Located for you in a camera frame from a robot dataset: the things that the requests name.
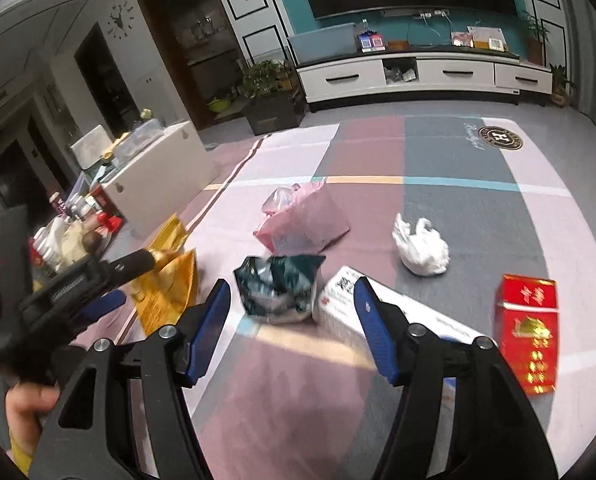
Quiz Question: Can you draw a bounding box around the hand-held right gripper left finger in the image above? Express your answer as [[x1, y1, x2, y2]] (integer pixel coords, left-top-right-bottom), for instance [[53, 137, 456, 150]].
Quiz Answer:
[[28, 279, 232, 480]]

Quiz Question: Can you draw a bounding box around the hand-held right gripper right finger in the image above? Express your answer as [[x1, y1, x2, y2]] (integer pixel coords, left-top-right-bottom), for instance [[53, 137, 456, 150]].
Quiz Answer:
[[353, 276, 559, 480]]

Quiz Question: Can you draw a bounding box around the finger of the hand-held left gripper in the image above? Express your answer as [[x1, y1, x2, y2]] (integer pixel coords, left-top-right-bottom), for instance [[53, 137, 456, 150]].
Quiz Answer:
[[95, 250, 158, 293], [65, 290, 128, 333]]

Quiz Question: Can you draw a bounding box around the long white carton box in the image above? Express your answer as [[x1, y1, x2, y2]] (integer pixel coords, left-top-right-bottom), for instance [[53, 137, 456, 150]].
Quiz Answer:
[[317, 265, 481, 361]]

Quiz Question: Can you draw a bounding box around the yellow potato chips bag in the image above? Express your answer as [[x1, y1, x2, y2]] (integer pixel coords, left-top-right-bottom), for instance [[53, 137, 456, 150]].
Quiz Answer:
[[128, 212, 199, 338]]

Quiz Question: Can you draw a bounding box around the dark green snack packet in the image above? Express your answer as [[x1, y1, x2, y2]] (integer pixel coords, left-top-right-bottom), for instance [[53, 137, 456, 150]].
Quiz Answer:
[[233, 254, 326, 325]]

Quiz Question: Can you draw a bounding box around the white plastic bag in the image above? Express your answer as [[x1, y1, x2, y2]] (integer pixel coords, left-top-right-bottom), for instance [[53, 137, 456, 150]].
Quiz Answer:
[[392, 212, 451, 277]]

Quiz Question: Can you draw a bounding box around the pink plastic bag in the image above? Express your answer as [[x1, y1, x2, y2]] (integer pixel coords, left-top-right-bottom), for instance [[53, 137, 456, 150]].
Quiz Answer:
[[253, 180, 351, 255]]

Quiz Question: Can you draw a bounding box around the red cigarette carton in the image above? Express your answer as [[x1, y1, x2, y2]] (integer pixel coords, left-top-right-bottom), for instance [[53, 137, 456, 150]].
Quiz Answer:
[[493, 274, 559, 396]]

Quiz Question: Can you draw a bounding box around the person's left forearm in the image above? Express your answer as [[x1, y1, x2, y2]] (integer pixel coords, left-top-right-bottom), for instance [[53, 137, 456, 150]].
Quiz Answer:
[[9, 440, 33, 478]]

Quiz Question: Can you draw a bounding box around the person's left hand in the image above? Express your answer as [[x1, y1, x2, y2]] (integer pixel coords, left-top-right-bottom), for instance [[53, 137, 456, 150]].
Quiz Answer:
[[4, 384, 61, 456]]

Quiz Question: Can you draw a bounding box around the cluster of bottles and jars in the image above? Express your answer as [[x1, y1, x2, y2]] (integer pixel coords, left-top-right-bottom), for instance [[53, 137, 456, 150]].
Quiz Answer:
[[28, 120, 129, 281]]

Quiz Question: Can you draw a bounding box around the white storage box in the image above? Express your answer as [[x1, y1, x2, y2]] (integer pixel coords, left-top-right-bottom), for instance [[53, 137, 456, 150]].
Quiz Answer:
[[100, 121, 220, 238]]

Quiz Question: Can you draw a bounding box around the dark planter with plants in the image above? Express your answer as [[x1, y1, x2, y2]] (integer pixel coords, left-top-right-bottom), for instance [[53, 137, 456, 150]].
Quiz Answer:
[[240, 60, 306, 136]]

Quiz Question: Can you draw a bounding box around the dark glass display cabinet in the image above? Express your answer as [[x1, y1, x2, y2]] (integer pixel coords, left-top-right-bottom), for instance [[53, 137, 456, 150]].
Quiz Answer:
[[133, 0, 251, 131]]

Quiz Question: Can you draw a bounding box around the white television cabinet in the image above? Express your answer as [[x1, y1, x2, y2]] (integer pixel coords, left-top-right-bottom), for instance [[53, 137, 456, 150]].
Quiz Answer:
[[290, 42, 554, 113]]

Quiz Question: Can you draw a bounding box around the frosted grey tank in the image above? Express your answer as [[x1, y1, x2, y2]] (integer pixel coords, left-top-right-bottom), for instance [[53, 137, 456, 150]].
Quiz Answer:
[[288, 22, 359, 66]]

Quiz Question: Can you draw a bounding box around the small potted plant yellow pot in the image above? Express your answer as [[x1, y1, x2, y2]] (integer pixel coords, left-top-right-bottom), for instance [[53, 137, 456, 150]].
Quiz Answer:
[[548, 64, 576, 108]]

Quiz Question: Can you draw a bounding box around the yellow white card stand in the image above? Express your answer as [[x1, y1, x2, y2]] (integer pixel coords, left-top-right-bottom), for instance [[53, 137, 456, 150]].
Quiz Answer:
[[465, 25, 509, 53]]

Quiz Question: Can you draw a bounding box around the tall potted plant brown pot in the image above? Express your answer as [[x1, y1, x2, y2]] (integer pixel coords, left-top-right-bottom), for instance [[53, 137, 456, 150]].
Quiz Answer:
[[520, 10, 551, 65]]

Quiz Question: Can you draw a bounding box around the grey curtain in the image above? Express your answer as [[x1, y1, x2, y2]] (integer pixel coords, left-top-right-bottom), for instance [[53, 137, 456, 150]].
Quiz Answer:
[[560, 0, 596, 131]]

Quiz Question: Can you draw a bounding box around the black deer wall clock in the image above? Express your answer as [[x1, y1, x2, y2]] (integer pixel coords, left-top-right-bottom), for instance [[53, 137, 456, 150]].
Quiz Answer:
[[107, 2, 135, 38]]

